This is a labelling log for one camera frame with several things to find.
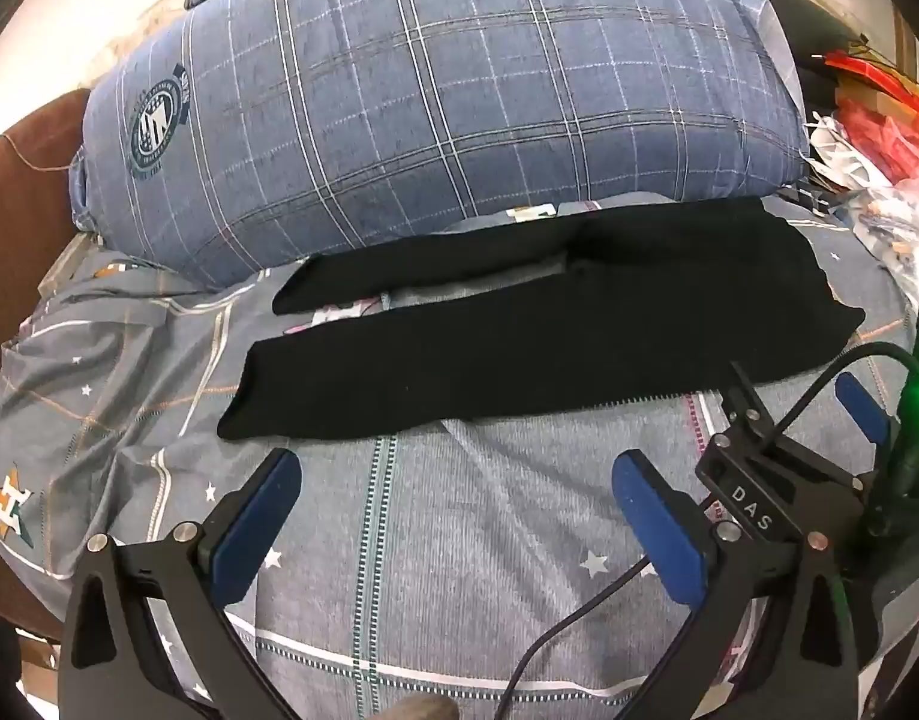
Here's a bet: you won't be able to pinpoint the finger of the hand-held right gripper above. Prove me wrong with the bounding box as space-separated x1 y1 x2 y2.
834 371 894 481
720 361 777 457

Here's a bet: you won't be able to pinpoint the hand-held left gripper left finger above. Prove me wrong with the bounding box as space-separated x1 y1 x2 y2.
58 448 303 720

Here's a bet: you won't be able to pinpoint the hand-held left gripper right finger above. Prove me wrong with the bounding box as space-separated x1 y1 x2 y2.
611 448 860 720

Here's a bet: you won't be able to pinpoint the black pants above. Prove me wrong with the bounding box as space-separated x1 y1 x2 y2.
217 197 867 442

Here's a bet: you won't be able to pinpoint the grey star printed bed sheet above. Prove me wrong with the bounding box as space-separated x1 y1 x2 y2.
0 195 919 720

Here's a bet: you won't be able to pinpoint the pile of white plastic bags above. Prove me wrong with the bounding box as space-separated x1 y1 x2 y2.
803 109 919 305

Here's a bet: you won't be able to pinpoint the red packaging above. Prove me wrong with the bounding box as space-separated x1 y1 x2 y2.
823 49 919 188

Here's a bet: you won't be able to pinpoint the black bag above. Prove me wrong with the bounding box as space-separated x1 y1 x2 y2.
763 0 858 117

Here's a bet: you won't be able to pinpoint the brown headboard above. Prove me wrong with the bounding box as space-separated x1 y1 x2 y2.
0 88 93 646

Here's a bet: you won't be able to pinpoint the blue plaid pillow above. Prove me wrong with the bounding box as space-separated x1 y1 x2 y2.
68 0 813 290

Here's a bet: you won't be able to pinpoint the black cable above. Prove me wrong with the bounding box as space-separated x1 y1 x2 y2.
500 559 659 720
767 343 919 458

